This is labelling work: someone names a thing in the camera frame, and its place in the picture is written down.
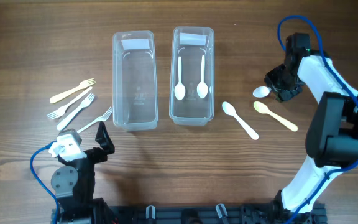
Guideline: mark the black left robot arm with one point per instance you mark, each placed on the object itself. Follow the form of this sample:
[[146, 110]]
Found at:
[[74, 182]]

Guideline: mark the right clear plastic container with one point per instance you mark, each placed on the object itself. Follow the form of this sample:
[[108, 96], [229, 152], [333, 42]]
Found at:
[[191, 43]]

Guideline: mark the clear white plastic fork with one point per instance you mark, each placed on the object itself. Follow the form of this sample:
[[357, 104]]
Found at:
[[102, 118]]

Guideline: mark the thick white plastic fork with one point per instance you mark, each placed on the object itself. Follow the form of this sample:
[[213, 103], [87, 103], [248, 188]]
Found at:
[[85, 103]]

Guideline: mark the yellow plastic spoon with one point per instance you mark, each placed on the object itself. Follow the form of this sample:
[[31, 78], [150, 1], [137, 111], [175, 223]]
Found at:
[[263, 109]]

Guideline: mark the clear plastic container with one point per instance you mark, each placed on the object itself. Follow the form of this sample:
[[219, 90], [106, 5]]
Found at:
[[191, 43], [134, 81]]

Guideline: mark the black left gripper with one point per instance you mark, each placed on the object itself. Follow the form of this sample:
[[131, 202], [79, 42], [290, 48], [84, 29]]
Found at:
[[101, 137]]

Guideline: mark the thick white plastic spoon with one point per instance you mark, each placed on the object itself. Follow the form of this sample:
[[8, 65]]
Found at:
[[230, 110]]

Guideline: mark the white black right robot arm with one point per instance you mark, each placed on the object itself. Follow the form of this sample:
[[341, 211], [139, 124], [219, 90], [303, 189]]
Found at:
[[332, 138]]

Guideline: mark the yellow plastic fork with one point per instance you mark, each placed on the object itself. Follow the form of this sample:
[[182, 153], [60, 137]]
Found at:
[[82, 85]]

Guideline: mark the thin white plastic fork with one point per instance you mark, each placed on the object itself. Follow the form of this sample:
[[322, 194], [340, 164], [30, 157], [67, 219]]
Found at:
[[62, 110]]

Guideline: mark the left clear plastic container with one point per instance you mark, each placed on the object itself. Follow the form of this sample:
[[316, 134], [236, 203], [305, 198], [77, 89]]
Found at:
[[134, 81]]

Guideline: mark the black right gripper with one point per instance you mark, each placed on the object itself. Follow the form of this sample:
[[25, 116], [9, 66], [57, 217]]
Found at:
[[281, 94]]

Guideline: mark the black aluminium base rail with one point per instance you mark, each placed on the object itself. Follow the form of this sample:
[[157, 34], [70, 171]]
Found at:
[[244, 214]]

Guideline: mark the thin white spoon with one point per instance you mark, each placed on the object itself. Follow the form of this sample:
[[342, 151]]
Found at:
[[179, 89], [202, 88], [261, 92]]

